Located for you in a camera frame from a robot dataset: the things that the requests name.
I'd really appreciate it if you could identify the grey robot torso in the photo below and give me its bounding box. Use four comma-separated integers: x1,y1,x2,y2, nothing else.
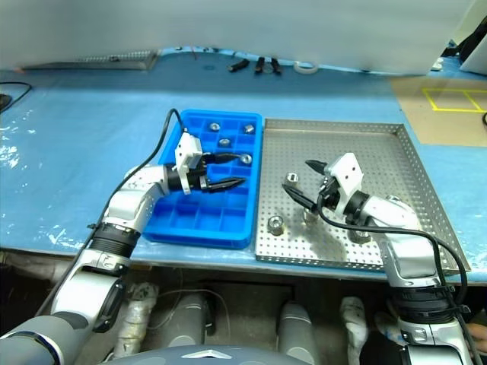
113,344,294,365

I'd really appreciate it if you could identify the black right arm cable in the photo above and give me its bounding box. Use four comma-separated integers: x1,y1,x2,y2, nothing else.
316,182,481,365

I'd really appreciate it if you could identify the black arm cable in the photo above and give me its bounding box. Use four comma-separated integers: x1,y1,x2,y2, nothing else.
316,182,481,365
36,108,191,319

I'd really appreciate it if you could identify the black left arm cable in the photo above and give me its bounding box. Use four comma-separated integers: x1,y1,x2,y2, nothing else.
36,108,191,319

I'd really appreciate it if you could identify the grey rounded cylinder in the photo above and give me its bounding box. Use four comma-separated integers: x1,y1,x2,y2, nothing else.
277,300,320,365
150,294,210,349

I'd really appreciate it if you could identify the brown cardboard sheet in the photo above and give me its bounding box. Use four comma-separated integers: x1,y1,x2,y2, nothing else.
391,78,487,148

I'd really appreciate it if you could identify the white tape roll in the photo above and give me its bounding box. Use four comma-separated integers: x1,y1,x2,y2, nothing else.
292,60,320,76

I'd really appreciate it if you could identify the long perforated metal tray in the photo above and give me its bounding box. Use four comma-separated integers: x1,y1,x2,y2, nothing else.
21,49,160,73

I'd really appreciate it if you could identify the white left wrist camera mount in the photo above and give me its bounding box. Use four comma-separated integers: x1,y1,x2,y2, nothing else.
173,132,204,195

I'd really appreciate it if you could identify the white blue-stained wrapping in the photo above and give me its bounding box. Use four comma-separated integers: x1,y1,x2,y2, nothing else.
374,309,404,343

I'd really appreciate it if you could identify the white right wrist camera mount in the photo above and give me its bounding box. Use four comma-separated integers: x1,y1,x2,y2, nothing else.
322,151,365,214

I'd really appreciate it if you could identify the white wrapped table leg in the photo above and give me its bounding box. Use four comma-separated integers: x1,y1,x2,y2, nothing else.
339,296,370,362
113,283,160,360

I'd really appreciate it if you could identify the white panel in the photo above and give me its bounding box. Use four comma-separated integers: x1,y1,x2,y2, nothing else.
458,36,487,73

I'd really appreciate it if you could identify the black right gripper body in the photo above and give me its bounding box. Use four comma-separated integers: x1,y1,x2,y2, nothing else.
317,174,342,214

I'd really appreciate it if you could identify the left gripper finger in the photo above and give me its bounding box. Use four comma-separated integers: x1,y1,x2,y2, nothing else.
207,176,248,193
208,152,242,165

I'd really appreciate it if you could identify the thin black table cable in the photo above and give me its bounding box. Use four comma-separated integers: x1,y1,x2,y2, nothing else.
0,81,33,115

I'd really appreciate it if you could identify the thin white wire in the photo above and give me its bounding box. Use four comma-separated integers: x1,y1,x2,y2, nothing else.
148,288,229,330

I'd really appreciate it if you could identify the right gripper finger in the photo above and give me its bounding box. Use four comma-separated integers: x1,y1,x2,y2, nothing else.
304,159,328,177
281,182,320,214

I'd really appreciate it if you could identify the blue compartment tray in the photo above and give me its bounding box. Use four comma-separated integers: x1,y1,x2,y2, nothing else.
142,109,264,251

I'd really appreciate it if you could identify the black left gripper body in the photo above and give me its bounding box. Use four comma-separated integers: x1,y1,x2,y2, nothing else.
189,152,213,192

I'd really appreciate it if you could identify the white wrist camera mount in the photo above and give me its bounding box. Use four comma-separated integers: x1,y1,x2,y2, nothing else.
173,132,204,195
322,151,365,214

